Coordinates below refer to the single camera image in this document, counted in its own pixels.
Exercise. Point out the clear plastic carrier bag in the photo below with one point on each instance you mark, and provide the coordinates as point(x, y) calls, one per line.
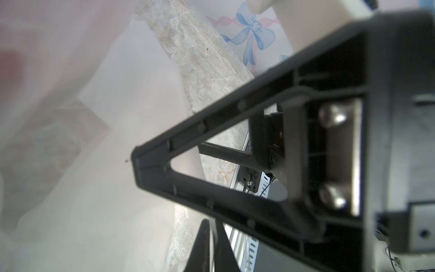
point(83, 83)

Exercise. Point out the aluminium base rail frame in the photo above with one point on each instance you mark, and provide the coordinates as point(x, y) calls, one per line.
point(252, 184)

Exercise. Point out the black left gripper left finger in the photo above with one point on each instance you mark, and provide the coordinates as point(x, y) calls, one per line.
point(212, 250)

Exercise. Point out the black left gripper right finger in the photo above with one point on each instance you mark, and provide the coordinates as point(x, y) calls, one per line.
point(336, 124)

